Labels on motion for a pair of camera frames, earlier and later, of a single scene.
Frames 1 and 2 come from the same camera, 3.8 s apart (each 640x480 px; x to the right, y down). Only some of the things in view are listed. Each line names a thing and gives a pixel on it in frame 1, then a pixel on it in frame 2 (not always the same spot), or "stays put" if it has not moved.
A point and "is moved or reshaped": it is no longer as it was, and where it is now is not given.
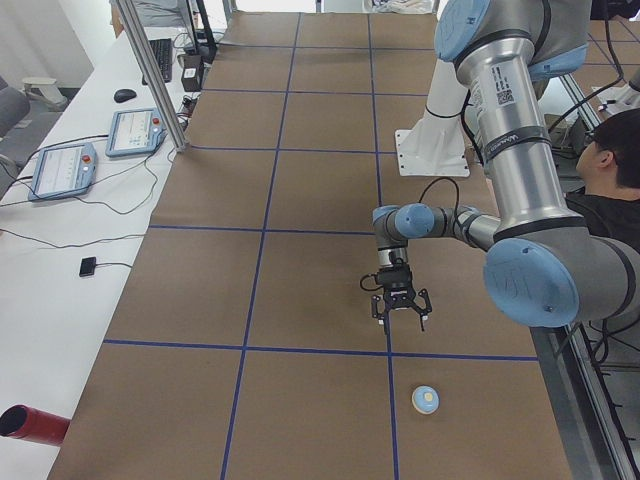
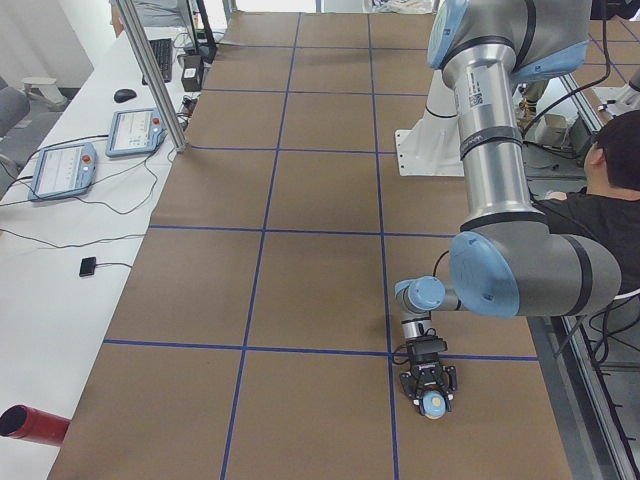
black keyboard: (161, 50) stays put
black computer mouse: (124, 95) stays put
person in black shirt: (609, 168) stays put
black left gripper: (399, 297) to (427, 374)
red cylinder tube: (24, 422) stays put
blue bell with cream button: (425, 399) is moved or reshaped
